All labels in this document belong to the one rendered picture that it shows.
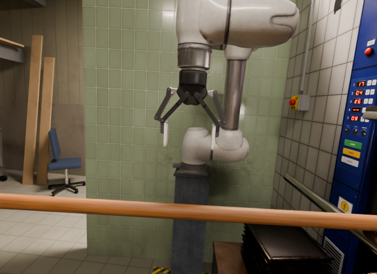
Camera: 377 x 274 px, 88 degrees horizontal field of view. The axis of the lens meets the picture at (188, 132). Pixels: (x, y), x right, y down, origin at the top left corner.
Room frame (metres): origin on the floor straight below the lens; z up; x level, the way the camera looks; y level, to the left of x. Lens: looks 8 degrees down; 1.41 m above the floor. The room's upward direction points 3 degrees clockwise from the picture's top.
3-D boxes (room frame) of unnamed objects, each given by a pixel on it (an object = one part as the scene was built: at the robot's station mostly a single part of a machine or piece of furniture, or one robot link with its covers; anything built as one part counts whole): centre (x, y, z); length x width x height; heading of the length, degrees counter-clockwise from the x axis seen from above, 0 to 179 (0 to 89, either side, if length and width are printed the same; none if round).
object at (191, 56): (0.54, 0.00, 1.53); 0.09 x 0.09 x 0.06
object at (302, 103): (1.28, -0.70, 1.46); 0.10 x 0.07 x 0.10; 0
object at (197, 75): (0.54, 0.00, 1.45); 0.08 x 0.07 x 0.09; 88
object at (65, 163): (2.84, 1.85, 0.46); 0.54 x 0.51 x 0.92; 99
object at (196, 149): (1.18, -0.06, 1.17); 0.18 x 0.16 x 0.22; 83
